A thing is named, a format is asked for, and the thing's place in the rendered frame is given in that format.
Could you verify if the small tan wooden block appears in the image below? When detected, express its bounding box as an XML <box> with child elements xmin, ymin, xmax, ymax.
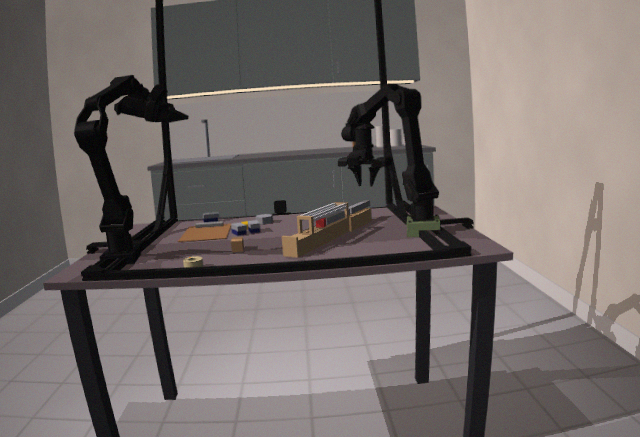
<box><xmin>231</xmin><ymin>237</ymin><xmax>244</xmax><ymax>252</ymax></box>

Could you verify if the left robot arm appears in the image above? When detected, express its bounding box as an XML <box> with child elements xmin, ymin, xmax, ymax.
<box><xmin>341</xmin><ymin>84</ymin><xmax>439</xmax><ymax>221</ymax></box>

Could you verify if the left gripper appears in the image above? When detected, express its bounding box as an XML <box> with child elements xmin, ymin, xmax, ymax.
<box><xmin>338</xmin><ymin>142</ymin><xmax>392</xmax><ymax>187</ymax></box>

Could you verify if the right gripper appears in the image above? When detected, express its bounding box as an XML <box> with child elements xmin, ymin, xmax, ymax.
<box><xmin>135</xmin><ymin>98</ymin><xmax>189</xmax><ymax>123</ymax></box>

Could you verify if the brown clipboard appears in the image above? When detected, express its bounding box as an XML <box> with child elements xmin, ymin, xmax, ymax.
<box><xmin>178</xmin><ymin>221</ymin><xmax>231</xmax><ymax>242</ymax></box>

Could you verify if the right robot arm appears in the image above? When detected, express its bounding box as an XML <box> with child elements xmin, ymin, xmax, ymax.
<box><xmin>74</xmin><ymin>75</ymin><xmax>168</xmax><ymax>255</ymax></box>

